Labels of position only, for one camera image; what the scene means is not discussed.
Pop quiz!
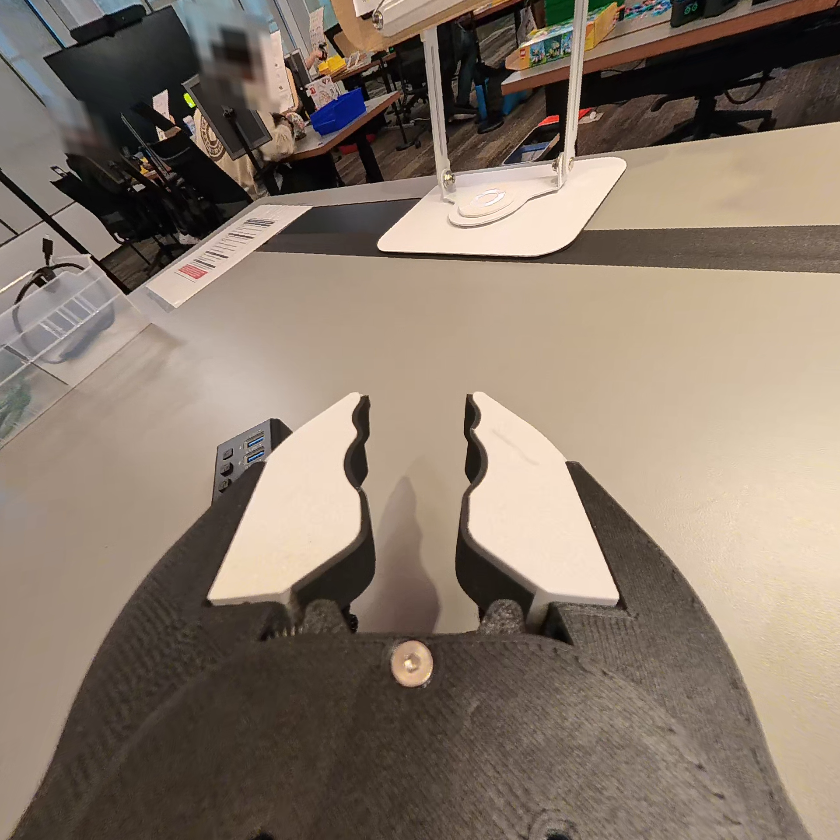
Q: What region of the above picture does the black USB hub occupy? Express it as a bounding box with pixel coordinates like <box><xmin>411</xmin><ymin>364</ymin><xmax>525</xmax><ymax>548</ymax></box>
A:
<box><xmin>211</xmin><ymin>418</ymin><xmax>294</xmax><ymax>506</ymax></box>

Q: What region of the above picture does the black digital clock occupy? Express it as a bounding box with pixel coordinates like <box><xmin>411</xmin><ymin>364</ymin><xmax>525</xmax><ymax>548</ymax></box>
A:
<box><xmin>671</xmin><ymin>0</ymin><xmax>739</xmax><ymax>27</ymax></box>

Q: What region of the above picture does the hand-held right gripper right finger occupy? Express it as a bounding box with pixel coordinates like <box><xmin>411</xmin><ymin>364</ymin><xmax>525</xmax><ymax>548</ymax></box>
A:
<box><xmin>455</xmin><ymin>392</ymin><xmax>621</xmax><ymax>623</ymax></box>

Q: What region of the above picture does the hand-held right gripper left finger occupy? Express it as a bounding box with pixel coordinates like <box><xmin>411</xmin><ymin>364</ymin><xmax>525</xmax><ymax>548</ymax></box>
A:
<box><xmin>206</xmin><ymin>392</ymin><xmax>376</xmax><ymax>621</ymax></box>

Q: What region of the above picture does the paper sheet with red label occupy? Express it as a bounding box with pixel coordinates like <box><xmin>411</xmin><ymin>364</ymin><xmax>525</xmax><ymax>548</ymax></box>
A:
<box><xmin>146</xmin><ymin>205</ymin><xmax>315</xmax><ymax>311</ymax></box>

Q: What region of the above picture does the wooden desk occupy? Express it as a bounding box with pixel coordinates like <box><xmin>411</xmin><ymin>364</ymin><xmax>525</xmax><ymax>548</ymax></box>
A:
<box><xmin>262</xmin><ymin>91</ymin><xmax>403</xmax><ymax>185</ymax></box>

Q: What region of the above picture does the colourful toy box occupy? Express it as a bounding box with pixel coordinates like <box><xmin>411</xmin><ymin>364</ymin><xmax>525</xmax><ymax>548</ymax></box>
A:
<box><xmin>518</xmin><ymin>2</ymin><xmax>619</xmax><ymax>72</ymax></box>

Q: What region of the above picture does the blue plastic bin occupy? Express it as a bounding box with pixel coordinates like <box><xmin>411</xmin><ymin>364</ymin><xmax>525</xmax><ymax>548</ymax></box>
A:
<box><xmin>310</xmin><ymin>88</ymin><xmax>366</xmax><ymax>135</ymax></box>

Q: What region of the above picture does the black light stand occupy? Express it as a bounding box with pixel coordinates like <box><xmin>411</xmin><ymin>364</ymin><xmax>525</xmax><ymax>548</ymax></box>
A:
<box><xmin>0</xmin><ymin>167</ymin><xmax>132</xmax><ymax>296</ymax></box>

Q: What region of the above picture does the black webcam bar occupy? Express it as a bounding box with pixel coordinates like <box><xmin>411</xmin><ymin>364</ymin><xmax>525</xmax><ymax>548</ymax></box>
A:
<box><xmin>69</xmin><ymin>5</ymin><xmax>147</xmax><ymax>43</ymax></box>

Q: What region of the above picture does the clear plastic organizer box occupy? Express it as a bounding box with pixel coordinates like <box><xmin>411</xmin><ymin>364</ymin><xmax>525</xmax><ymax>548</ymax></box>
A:
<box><xmin>0</xmin><ymin>256</ymin><xmax>148</xmax><ymax>447</ymax></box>

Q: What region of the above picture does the long wooden-edged desk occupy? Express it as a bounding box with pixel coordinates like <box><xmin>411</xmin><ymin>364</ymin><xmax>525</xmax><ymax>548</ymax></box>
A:
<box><xmin>502</xmin><ymin>0</ymin><xmax>840</xmax><ymax>96</ymax></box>

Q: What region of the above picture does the black computer monitor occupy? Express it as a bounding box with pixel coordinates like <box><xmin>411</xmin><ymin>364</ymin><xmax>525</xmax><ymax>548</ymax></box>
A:
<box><xmin>182</xmin><ymin>73</ymin><xmax>273</xmax><ymax>158</ymax></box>

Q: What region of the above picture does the black wall screen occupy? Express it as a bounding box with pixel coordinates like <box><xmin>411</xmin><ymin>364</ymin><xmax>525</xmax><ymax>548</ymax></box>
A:
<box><xmin>45</xmin><ymin>7</ymin><xmax>217</xmax><ymax>126</ymax></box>

